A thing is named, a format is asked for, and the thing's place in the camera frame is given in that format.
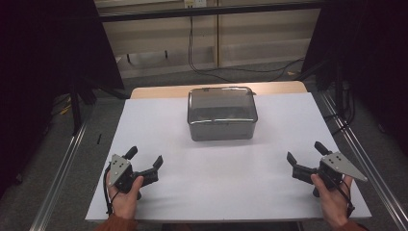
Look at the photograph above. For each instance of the black metal stand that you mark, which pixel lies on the black metal stand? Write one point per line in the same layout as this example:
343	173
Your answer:
339	93

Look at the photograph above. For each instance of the small black floor piece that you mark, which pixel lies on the small black floor piece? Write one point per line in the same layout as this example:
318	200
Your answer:
99	138

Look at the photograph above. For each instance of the white board sheet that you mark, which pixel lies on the white board sheet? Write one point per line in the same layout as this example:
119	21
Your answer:
208	183

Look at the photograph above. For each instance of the metal floor rail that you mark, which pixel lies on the metal floor rail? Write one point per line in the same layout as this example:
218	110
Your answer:
61	176
365	160

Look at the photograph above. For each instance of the black horizontal bar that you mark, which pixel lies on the black horizontal bar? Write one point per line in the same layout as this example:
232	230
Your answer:
192	12

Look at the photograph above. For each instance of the clear plastic box with lid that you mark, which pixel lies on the clear plastic box with lid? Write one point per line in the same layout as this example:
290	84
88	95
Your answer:
221	128

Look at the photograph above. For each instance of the black curtain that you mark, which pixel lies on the black curtain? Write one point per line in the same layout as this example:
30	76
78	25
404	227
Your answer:
38	64
378	48

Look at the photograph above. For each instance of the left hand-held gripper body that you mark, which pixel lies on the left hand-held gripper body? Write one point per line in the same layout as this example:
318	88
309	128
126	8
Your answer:
119	170

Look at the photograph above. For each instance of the black tripod stand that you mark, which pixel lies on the black tripod stand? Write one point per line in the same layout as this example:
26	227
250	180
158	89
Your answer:
76	109

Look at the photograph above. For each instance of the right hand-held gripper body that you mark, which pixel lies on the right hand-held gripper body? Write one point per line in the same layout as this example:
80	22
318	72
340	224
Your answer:
340	165

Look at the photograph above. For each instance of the person's right hand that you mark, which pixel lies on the person's right hand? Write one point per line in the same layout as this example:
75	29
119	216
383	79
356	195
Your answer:
335	205

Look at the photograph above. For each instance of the white wall outlet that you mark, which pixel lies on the white wall outlet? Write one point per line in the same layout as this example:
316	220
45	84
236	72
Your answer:
195	3

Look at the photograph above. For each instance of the person's left hand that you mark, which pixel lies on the person's left hand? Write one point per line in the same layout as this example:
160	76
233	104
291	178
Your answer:
125	203

